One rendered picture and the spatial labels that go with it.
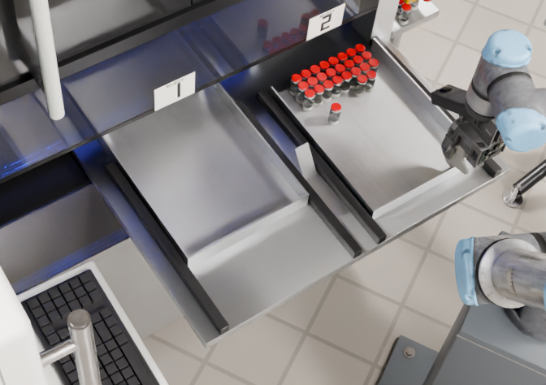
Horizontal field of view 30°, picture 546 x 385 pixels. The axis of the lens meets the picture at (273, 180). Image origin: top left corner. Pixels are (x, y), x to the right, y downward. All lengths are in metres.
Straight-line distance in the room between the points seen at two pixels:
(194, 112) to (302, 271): 0.40
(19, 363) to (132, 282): 1.28
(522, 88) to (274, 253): 0.53
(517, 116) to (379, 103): 0.49
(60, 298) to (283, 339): 1.01
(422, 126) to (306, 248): 0.37
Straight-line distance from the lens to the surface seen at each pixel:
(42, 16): 1.43
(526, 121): 1.60
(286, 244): 1.83
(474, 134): 1.81
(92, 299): 1.83
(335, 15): 1.98
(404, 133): 2.00
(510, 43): 1.67
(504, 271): 1.64
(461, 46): 3.42
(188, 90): 1.86
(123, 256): 2.20
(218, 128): 1.96
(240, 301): 1.76
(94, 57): 1.66
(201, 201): 1.86
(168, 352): 2.69
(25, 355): 1.05
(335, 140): 1.97
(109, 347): 1.78
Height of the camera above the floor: 2.44
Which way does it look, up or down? 55 degrees down
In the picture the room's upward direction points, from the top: 8 degrees clockwise
